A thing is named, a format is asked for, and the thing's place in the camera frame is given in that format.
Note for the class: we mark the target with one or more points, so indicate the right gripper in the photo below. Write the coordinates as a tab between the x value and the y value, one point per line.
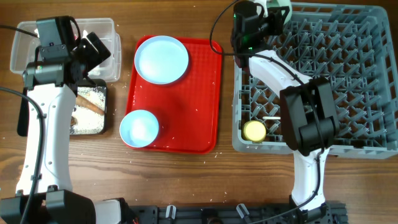
276	19

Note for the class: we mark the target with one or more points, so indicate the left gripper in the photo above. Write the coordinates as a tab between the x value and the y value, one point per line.
94	58

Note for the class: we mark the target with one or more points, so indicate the white napkin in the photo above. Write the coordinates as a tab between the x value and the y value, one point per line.
96	71

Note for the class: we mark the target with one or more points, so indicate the green bowl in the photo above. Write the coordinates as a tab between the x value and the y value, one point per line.
279	3

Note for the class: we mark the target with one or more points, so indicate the white rice pile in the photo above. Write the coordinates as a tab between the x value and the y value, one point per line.
90	118

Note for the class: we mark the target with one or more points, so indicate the brown food chunk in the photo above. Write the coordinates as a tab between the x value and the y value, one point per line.
73	121

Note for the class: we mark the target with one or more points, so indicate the light blue rice bowl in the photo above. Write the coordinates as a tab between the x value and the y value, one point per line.
139	128

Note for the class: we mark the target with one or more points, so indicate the white plastic spoon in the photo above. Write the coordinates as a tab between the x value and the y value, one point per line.
271	117

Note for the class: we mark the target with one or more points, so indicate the yellow plastic cup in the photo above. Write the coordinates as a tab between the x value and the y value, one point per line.
254	131

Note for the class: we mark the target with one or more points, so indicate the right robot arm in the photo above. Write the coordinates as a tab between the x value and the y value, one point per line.
309	122

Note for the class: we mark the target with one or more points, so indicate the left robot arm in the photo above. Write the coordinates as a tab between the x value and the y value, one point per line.
44	192

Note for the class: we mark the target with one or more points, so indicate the black waste tray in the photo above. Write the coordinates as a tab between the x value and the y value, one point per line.
90	109

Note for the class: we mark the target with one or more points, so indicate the grey dishwasher rack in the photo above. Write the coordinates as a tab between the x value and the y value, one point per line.
352	47

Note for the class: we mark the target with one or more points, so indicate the clear plastic bin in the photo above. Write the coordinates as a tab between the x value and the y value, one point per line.
23	48

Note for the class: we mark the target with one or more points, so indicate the light blue plate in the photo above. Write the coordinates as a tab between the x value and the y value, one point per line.
161	60

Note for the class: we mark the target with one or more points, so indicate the red serving tray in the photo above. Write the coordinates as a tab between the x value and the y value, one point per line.
187	109

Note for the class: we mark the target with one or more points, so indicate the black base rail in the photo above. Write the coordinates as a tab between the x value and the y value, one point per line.
330	213

